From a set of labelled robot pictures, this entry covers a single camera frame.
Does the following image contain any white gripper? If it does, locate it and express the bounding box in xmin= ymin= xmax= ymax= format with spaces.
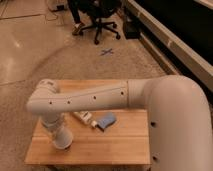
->
xmin=41 ymin=114 xmax=64 ymax=134

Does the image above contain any white ceramic cup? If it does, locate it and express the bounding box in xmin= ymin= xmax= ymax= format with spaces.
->
xmin=52 ymin=127 xmax=73 ymax=149

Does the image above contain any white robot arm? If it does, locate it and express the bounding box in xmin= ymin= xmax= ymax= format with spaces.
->
xmin=27 ymin=75 xmax=213 ymax=171

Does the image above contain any white plastic bottle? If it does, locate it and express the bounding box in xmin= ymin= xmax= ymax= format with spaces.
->
xmin=73 ymin=111 xmax=97 ymax=128

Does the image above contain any wooden table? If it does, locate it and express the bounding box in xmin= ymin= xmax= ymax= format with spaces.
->
xmin=25 ymin=80 xmax=150 ymax=170

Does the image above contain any black office chair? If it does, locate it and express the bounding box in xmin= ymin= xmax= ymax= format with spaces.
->
xmin=77 ymin=0 xmax=121 ymax=45

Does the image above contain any person's leg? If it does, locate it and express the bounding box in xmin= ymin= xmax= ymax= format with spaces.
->
xmin=67 ymin=0 xmax=85 ymax=36

